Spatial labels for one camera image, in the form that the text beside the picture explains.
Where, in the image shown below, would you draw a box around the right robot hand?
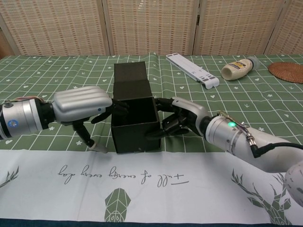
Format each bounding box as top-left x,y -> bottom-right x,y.
144,96 -> 210,140

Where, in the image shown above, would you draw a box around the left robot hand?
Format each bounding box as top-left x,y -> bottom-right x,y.
51,86 -> 130,154

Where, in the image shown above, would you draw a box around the black foldable cardboard box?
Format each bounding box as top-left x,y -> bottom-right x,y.
111,61 -> 164,154

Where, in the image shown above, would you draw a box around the white folding stand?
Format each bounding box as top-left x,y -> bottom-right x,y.
165,53 -> 220,90

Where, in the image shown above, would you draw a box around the mayonnaise squeeze bottle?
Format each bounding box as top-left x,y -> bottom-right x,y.
221,56 -> 260,81

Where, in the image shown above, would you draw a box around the green checked tablecloth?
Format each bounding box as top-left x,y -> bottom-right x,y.
0,52 -> 303,224

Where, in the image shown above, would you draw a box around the bamboo folding screen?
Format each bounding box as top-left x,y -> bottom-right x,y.
0,0 -> 303,57

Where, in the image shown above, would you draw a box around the round brown woven coaster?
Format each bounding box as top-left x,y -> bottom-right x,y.
267,61 -> 303,84

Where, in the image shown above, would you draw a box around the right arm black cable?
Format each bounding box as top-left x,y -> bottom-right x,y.
246,134 -> 303,159

